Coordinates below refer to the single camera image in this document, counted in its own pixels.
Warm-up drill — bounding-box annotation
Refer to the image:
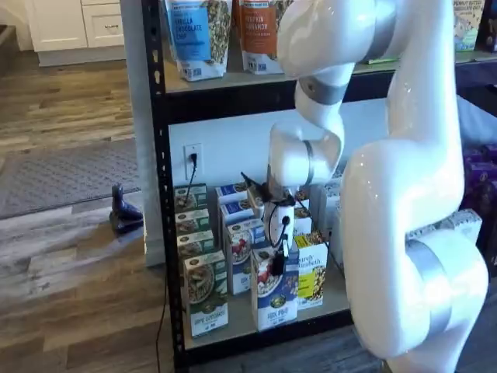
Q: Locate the peanut butter chocolate cereal box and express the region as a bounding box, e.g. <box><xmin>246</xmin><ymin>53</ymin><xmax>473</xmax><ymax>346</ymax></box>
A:
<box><xmin>451</xmin><ymin>0</ymin><xmax>485</xmax><ymax>54</ymax></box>

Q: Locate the grey floor mat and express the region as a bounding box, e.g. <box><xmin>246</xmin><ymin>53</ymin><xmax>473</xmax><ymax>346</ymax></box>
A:
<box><xmin>0</xmin><ymin>137</ymin><xmax>143</xmax><ymax>221</ymax></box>

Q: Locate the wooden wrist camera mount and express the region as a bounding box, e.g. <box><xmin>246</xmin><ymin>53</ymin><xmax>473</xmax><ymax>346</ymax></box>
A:
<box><xmin>239</xmin><ymin>170</ymin><xmax>275</xmax><ymax>219</ymax></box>

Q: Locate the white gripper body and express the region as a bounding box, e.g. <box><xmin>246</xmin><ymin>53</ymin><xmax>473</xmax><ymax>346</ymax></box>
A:
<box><xmin>260</xmin><ymin>196</ymin><xmax>297</xmax><ymax>254</ymax></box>

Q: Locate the white speckled box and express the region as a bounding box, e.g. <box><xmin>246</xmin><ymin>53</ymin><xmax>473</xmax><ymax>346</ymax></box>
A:
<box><xmin>403</xmin><ymin>208</ymin><xmax>483</xmax><ymax>253</ymax></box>
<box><xmin>323</xmin><ymin>180</ymin><xmax>345</xmax><ymax>269</ymax></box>

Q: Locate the orange pumpkin cinnamon bag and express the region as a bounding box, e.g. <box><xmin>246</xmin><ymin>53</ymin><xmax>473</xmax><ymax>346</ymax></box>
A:
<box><xmin>231</xmin><ymin>0</ymin><xmax>289</xmax><ymax>75</ymax></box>

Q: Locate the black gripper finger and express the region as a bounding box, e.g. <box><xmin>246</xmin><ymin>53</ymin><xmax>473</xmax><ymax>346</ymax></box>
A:
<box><xmin>273</xmin><ymin>232</ymin><xmax>291</xmax><ymax>276</ymax></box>

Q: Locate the purple boxes stack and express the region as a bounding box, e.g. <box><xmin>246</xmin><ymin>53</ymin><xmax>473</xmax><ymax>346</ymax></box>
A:
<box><xmin>462</xmin><ymin>143</ymin><xmax>497</xmax><ymax>270</ymax></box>

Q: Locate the grey shelf board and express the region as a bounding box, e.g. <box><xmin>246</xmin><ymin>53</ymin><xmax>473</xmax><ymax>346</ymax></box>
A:
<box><xmin>164</xmin><ymin>52</ymin><xmax>401</xmax><ymax>95</ymax></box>

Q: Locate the tan shelf board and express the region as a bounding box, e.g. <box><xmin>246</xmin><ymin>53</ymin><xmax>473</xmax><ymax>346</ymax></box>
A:
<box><xmin>181</xmin><ymin>285</ymin><xmax>355</xmax><ymax>350</ymax></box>

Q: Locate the white wall outlet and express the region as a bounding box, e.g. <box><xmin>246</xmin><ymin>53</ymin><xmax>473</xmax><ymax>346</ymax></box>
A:
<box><xmin>182</xmin><ymin>143</ymin><xmax>203</xmax><ymax>182</ymax></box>

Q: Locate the black metal shelving rack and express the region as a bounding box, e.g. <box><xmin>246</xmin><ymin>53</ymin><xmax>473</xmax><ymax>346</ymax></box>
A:
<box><xmin>141</xmin><ymin>0</ymin><xmax>497</xmax><ymax>361</ymax></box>

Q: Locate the white kitchen cabinet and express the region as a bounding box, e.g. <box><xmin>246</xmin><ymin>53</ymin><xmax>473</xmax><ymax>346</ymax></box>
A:
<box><xmin>22</xmin><ymin>0</ymin><xmax>128</xmax><ymax>68</ymax></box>

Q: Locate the thin black power cable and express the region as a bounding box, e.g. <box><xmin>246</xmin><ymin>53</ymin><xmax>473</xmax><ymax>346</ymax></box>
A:
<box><xmin>154</xmin><ymin>152</ymin><xmax>200</xmax><ymax>373</ymax></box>

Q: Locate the dark seal figurine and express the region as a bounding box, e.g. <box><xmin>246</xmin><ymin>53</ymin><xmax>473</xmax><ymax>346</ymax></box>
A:
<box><xmin>109</xmin><ymin>183</ymin><xmax>145</xmax><ymax>235</ymax></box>

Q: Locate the blue vanilla chocolate chip bag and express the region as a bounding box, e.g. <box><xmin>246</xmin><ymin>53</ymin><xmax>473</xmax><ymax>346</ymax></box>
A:
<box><xmin>162</xmin><ymin>0</ymin><xmax>235</xmax><ymax>83</ymax></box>

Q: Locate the blue white Flax Plus box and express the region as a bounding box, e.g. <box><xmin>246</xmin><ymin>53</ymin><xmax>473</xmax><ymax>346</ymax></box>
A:
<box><xmin>214</xmin><ymin>182</ymin><xmax>254</xmax><ymax>207</ymax></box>
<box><xmin>250</xmin><ymin>246</ymin><xmax>300</xmax><ymax>333</ymax></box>
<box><xmin>218</xmin><ymin>199</ymin><xmax>266</xmax><ymax>231</ymax></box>
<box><xmin>224</xmin><ymin>222</ymin><xmax>269</xmax><ymax>297</ymax></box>

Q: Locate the yellow white granola box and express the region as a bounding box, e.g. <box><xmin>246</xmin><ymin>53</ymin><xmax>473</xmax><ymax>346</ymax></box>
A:
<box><xmin>293</xmin><ymin>232</ymin><xmax>329</xmax><ymax>310</ymax></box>
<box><xmin>292</xmin><ymin>207</ymin><xmax>314</xmax><ymax>239</ymax></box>

